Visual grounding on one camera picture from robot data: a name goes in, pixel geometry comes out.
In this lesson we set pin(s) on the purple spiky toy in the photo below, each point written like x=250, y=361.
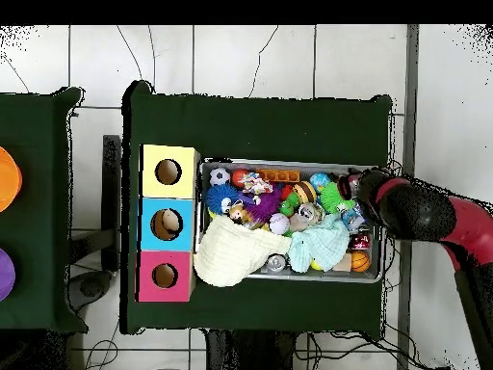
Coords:
x=265, y=206

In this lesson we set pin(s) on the orange round object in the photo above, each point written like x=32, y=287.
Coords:
x=9, y=179

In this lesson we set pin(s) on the green puffer ball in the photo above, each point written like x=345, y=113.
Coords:
x=333, y=196

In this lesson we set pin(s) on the wooden box with three holes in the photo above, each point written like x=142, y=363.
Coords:
x=169, y=192

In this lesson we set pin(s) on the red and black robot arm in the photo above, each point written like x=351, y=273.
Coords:
x=416, y=208

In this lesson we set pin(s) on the mint green cloth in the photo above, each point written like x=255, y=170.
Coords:
x=319, y=246

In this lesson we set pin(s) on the blue puffer ball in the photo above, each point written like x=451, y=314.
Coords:
x=217, y=196

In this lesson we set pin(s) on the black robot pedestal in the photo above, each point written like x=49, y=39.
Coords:
x=250, y=352

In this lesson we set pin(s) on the purple round object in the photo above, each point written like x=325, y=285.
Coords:
x=5, y=275

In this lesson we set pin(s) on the toy hamburger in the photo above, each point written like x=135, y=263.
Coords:
x=304, y=191

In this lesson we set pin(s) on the dark green table cloth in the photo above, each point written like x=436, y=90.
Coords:
x=250, y=127
x=38, y=154

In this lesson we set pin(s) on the crushed drink can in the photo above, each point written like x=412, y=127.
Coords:
x=308, y=213

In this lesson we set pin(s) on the soccer ball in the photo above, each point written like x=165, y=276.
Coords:
x=219, y=176

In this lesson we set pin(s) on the cream waffle cloth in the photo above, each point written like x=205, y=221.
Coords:
x=231, y=254

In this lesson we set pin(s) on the orange basketball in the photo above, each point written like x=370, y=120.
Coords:
x=360, y=262

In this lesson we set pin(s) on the white baseball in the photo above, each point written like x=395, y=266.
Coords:
x=279, y=223

